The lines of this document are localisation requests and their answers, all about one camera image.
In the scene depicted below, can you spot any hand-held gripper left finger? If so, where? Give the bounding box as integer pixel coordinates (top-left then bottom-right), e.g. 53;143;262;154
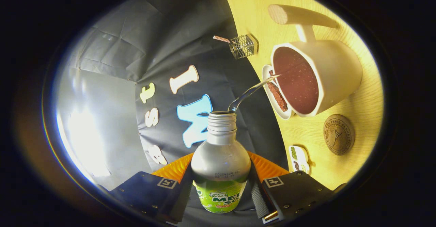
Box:
107;153;194;225

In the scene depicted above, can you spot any wooden table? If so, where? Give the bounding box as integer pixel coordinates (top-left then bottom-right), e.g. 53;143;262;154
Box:
218;0;385;191

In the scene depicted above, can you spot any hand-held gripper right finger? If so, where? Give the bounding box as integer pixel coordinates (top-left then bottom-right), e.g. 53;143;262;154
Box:
247;151;347;225

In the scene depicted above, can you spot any silver juice bottle green label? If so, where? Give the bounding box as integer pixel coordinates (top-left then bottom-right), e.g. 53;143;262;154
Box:
191;111;251;214

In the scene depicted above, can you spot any wire mesh holder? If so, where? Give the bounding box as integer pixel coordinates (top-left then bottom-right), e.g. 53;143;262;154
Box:
229;34;259;60

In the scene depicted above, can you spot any white round plate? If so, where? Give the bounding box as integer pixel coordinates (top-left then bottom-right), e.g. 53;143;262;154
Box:
262;64;294;120

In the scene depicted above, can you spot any brown meat piece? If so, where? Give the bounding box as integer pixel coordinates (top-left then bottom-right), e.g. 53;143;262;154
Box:
266;70;288;112

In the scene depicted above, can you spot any white divided dish with beans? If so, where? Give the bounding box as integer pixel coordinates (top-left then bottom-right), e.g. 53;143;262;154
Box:
289;145;311;175

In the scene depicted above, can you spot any clear juice stream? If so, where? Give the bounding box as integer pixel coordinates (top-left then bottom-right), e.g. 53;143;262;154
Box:
228;74;282;113

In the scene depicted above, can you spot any black backdrop cloth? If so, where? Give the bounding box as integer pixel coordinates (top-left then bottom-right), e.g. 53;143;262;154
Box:
66;0;290;227

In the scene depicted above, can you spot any round cork coaster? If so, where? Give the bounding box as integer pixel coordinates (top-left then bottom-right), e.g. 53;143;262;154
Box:
323;114;356;156

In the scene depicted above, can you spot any white cup with wooden handle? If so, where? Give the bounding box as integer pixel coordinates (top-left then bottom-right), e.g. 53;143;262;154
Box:
267;4;363;118

